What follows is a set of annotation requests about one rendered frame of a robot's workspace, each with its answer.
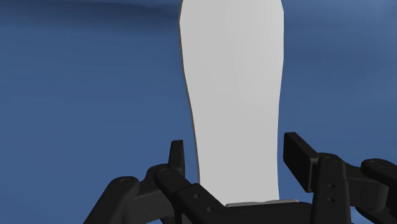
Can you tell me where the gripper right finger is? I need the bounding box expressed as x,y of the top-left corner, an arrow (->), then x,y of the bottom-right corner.
282,131 -> 397,224

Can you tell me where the white flat elongated object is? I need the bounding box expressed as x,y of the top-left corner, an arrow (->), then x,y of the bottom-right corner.
179,0 -> 285,208

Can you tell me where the blue bed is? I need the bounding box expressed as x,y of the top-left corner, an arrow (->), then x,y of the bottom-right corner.
0,0 -> 397,224

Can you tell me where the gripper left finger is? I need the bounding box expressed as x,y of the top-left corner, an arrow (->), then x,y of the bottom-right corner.
83,139 -> 231,224

